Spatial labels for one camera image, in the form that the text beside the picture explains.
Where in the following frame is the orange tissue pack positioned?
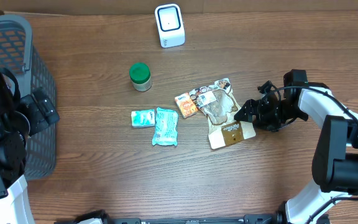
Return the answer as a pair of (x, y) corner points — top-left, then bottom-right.
(175, 93), (198, 118)

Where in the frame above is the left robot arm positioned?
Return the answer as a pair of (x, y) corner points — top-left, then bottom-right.
(0, 67), (60, 223)

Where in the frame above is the brown snack pouch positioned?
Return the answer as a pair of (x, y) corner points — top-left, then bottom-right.
(189, 78), (256, 150)

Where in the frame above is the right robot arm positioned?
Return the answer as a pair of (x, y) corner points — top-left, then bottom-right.
(234, 69), (358, 223)

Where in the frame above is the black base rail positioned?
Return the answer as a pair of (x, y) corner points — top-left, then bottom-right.
(54, 210), (279, 224)

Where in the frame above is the light teal wipes pack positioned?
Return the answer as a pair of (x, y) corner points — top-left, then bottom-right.
(152, 108), (178, 146)

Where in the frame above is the teal tissue pack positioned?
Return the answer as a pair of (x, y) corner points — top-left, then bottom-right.
(131, 110), (155, 128)

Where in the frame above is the grey plastic basket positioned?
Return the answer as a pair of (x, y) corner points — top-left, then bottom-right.
(0, 15), (57, 180)

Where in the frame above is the green lid jar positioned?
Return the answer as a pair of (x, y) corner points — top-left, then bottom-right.
(129, 62), (152, 91)

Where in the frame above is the white barcode scanner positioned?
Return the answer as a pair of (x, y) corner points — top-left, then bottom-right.
(155, 3), (186, 49)

